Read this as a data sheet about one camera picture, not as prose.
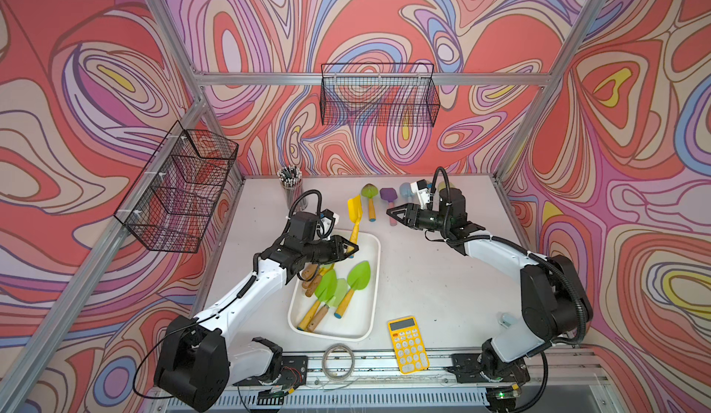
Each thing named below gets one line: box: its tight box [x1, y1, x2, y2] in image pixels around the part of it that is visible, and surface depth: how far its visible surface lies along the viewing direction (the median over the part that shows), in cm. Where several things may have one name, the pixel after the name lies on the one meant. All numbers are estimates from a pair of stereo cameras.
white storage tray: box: [286, 230, 382, 342], surface depth 84 cm
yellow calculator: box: [386, 315, 430, 376], surface depth 78 cm
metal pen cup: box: [276, 164, 309, 212], surface depth 98 cm
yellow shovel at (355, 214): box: [346, 195, 363, 254], surface depth 85 cm
